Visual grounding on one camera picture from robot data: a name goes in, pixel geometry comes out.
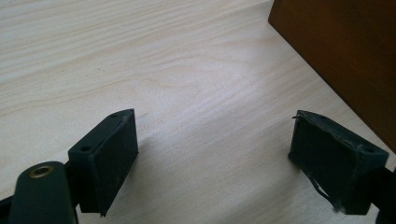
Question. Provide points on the brown wooden compartment box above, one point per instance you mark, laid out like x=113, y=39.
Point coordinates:
x=348, y=56

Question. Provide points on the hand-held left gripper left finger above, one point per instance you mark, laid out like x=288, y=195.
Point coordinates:
x=106, y=161

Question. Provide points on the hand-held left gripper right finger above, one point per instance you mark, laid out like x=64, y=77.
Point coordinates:
x=330, y=161

